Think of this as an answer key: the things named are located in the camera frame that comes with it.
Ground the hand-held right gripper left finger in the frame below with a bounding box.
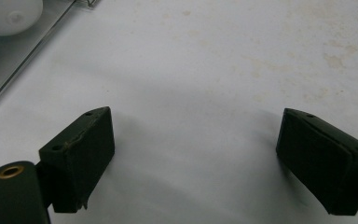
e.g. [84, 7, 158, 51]
[37, 105, 116, 214]

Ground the white round bowl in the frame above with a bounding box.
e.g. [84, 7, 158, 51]
[0, 0, 45, 36]

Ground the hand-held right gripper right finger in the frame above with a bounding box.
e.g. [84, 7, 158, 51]
[275, 107, 358, 217]

